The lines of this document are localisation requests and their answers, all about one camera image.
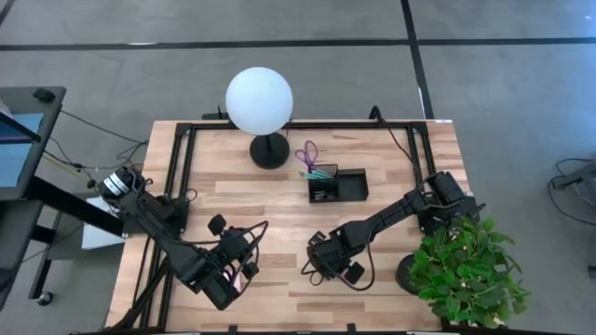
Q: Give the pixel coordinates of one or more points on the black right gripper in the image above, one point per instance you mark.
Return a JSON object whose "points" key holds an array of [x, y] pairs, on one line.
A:
{"points": [[342, 244]]}

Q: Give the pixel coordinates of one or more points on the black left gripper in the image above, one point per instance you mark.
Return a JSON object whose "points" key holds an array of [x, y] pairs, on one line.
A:
{"points": [[223, 256]]}

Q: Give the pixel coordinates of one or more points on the black binder clip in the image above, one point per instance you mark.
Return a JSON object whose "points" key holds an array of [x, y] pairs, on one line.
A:
{"points": [[320, 195]]}

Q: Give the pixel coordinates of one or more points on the teal pencil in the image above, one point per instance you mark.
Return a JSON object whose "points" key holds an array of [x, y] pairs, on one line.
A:
{"points": [[319, 172], [309, 176]]}

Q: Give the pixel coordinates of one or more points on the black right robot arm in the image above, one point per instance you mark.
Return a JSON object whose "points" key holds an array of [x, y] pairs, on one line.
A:
{"points": [[396, 216]]}

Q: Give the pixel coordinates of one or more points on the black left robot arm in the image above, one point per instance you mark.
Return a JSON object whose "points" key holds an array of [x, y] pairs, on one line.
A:
{"points": [[153, 218]]}

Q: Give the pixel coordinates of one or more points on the black mesh desk organizer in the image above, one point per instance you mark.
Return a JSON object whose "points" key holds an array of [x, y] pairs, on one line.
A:
{"points": [[351, 186]]}

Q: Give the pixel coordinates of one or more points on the pink sticky note pad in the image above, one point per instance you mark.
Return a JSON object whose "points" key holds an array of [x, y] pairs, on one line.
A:
{"points": [[234, 282]]}

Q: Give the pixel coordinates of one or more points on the white paper box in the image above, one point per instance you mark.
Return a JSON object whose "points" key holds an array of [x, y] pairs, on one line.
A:
{"points": [[100, 237]]}

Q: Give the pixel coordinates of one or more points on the green potted plant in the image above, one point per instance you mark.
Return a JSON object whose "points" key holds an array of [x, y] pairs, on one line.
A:
{"points": [[465, 279]]}

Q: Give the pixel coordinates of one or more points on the white globe lamp black base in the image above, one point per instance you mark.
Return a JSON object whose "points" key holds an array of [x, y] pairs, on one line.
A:
{"points": [[258, 100]]}

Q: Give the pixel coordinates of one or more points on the black wheeled stand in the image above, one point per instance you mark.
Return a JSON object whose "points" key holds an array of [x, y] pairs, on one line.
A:
{"points": [[70, 205]]}

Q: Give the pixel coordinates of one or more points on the dark grey side desk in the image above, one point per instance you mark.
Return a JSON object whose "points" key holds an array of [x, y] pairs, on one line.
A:
{"points": [[51, 121]]}

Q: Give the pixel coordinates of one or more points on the blue lit screen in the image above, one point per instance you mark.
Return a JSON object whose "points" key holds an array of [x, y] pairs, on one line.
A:
{"points": [[18, 158]]}

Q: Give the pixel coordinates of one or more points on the black computer mouse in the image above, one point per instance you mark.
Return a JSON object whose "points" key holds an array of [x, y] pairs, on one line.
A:
{"points": [[44, 95]]}

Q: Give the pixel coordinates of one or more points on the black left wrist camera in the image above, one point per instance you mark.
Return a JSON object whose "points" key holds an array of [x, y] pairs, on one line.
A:
{"points": [[242, 242]]}

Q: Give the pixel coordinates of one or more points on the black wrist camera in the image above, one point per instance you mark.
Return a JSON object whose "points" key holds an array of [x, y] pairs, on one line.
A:
{"points": [[242, 242], [328, 263]]}

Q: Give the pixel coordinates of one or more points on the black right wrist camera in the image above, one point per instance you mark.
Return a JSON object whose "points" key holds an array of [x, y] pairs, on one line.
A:
{"points": [[328, 263]]}

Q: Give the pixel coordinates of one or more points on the black frame bracket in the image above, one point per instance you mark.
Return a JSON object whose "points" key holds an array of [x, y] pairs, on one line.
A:
{"points": [[351, 328], [231, 328]]}

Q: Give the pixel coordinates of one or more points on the black frame mount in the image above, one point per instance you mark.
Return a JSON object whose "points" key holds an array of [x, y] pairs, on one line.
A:
{"points": [[219, 115], [375, 114]]}

